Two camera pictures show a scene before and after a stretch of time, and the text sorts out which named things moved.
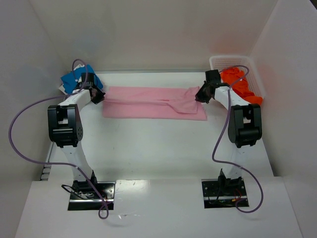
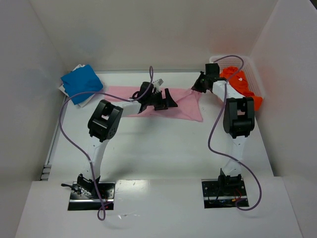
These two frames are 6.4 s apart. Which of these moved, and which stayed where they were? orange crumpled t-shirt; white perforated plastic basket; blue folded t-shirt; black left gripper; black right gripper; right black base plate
Moved: black left gripper; black right gripper
Stayed: orange crumpled t-shirt; blue folded t-shirt; right black base plate; white perforated plastic basket
